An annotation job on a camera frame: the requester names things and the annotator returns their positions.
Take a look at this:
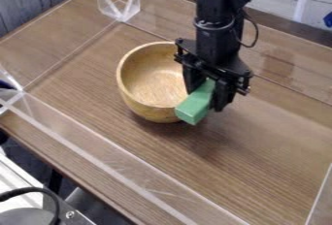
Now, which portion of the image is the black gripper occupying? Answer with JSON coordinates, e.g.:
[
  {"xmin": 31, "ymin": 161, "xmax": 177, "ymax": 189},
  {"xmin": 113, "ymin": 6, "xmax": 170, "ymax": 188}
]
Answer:
[{"xmin": 175, "ymin": 18, "xmax": 253, "ymax": 112}]

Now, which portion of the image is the green rectangular block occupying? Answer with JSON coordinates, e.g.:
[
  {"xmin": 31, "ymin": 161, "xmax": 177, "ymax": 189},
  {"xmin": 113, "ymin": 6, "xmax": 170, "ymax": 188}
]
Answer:
[{"xmin": 175, "ymin": 80, "xmax": 216, "ymax": 125}]

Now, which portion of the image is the brown wooden bowl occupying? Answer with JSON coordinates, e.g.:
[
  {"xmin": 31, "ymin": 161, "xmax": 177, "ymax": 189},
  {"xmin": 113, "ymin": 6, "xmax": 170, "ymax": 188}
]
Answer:
[{"xmin": 115, "ymin": 41, "xmax": 188, "ymax": 123}]

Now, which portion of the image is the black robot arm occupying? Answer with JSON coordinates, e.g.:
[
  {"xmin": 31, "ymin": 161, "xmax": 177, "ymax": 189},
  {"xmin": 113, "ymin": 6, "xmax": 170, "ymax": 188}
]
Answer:
[{"xmin": 175, "ymin": 0, "xmax": 253, "ymax": 112}]

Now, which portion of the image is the white container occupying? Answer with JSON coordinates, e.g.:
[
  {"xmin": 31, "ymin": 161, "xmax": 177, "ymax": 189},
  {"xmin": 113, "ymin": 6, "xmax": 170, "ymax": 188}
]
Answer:
[{"xmin": 293, "ymin": 0, "xmax": 332, "ymax": 31}]

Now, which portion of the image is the clear acrylic front barrier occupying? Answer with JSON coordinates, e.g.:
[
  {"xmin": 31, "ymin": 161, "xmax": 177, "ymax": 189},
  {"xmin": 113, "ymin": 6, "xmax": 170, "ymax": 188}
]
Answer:
[{"xmin": 0, "ymin": 66, "xmax": 249, "ymax": 225}]

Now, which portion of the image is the clear acrylic corner bracket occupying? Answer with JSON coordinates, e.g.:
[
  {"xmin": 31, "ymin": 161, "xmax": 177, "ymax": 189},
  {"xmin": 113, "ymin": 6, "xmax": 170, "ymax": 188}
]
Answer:
[{"xmin": 98, "ymin": 0, "xmax": 141, "ymax": 22}]

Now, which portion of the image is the black cable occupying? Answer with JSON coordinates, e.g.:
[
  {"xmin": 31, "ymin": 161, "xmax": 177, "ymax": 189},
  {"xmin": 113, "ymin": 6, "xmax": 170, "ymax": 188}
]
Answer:
[{"xmin": 0, "ymin": 186, "xmax": 63, "ymax": 225}]

